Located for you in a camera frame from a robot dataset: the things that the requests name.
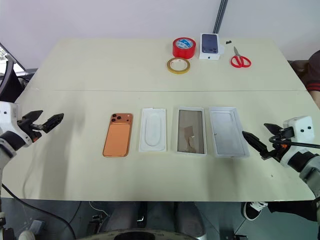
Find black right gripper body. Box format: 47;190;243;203
260;126;295;161

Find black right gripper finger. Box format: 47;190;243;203
241;130;270;158
263;122;285;136

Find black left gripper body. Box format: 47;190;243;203
16;119;45;144

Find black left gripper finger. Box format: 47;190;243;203
42;112;65;134
21;110;44;126

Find white phone box lid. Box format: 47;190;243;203
209;106;251;159

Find white tray with brown card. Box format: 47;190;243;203
171;106;208;157

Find white box with blue phone print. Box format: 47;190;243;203
198;32;221;61

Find black office chair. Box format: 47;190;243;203
0;41;28;104

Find orange smartphone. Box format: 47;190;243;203
102;112;134;158

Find black and white sneaker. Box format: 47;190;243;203
240;200;269;221

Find seated person in dark clothes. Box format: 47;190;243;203
289;49;320;111

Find white moulded insert tray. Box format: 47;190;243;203
138;107;168;154

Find yellow tape roll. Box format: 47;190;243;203
166;57;191;75

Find red tape roll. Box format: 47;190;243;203
172;37;197;60

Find black striped pole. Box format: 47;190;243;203
212;0;229;34

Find dark rounded shapes under table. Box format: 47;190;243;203
108;201;207;238

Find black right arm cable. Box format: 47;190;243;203
268;134;320;150

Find red-handled scissors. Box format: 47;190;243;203
229;46;252;69

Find black floor cable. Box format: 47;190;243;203
0;183;82;240

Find white floor cable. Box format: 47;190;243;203
88;200;107;216

